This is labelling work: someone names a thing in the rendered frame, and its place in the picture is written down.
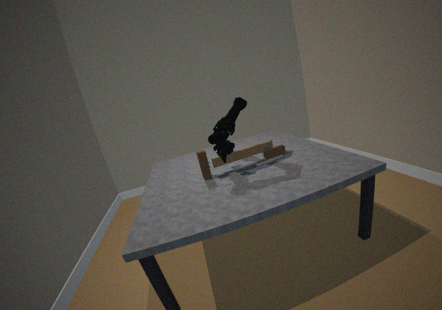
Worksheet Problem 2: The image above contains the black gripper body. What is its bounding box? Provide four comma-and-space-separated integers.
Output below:
213, 139, 231, 156

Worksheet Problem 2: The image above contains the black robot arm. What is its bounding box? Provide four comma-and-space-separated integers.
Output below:
208, 97, 247, 149

